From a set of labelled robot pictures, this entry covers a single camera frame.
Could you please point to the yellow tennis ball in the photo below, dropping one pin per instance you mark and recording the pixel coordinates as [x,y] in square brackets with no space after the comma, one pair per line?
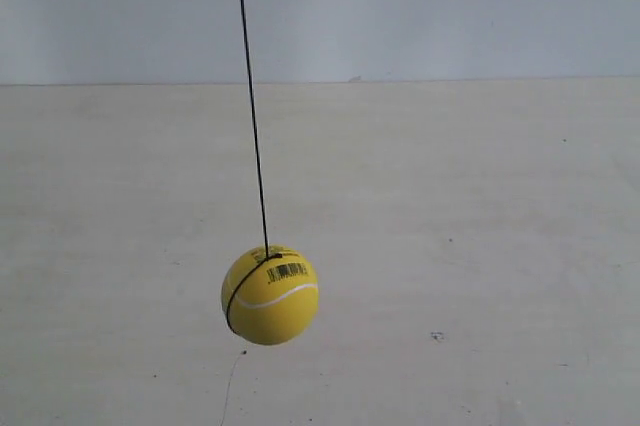
[270,295]

